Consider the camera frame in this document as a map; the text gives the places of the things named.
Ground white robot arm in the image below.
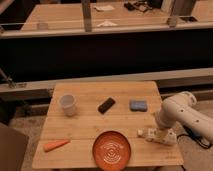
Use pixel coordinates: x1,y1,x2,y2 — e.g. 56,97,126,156
155,91,213,143

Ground orange ceramic bowl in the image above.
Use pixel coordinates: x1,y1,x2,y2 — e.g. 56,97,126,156
92,131,131,171

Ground blue sponge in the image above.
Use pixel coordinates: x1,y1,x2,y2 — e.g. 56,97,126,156
129,100,148,112

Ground black rectangular block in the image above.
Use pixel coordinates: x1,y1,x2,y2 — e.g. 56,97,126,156
98,97,115,114

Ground white plastic cup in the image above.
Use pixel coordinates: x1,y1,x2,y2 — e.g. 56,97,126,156
58,94,77,117

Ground orange carrot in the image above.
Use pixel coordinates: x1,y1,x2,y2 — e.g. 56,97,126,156
43,140,69,152

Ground crumpled white tissue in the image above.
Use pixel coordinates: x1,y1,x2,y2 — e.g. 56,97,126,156
97,20,117,27

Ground black objects on far table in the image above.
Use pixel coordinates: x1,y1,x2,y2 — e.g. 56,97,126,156
123,0,152,13

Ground white paper on far table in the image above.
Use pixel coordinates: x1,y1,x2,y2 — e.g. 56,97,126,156
94,5,115,12

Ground brown box corner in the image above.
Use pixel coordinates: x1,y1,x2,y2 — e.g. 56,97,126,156
0,123,28,171

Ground metal clamp at left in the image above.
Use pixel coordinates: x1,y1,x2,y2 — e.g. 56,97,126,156
0,68,27,88

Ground black cable on floor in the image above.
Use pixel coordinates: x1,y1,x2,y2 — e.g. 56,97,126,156
176,126,213,150

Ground metal post right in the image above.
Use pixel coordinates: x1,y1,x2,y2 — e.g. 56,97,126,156
167,0,185,28

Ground metal post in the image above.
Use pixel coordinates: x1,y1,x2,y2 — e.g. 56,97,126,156
81,0,92,32
167,0,185,28

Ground metal post left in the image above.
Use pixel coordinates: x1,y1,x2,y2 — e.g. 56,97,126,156
81,0,92,32

